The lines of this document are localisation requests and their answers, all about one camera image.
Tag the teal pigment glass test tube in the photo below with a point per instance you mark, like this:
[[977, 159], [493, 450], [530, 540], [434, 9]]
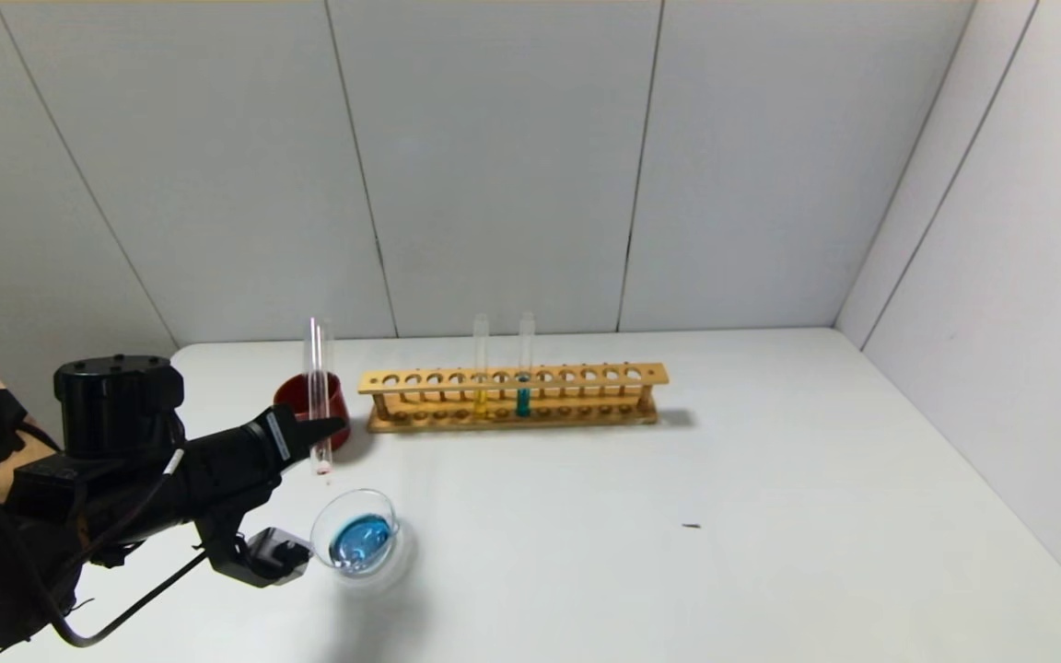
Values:
[[526, 350]]

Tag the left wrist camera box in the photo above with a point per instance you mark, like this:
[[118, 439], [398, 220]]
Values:
[[259, 557]]

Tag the yellow pigment glass test tube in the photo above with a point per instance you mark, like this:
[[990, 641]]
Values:
[[481, 350]]

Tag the red pigment glass test tube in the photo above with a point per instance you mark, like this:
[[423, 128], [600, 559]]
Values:
[[315, 368]]

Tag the wooden test tube rack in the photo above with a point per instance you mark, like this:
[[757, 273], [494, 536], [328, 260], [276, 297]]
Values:
[[512, 377]]

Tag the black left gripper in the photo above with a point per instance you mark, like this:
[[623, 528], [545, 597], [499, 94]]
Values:
[[279, 436]]

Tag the clear glass dish with spout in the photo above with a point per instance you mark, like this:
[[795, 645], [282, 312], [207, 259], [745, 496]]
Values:
[[363, 543]]

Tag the dark red plastic cup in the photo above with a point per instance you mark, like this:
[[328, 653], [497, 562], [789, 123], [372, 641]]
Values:
[[296, 396]]

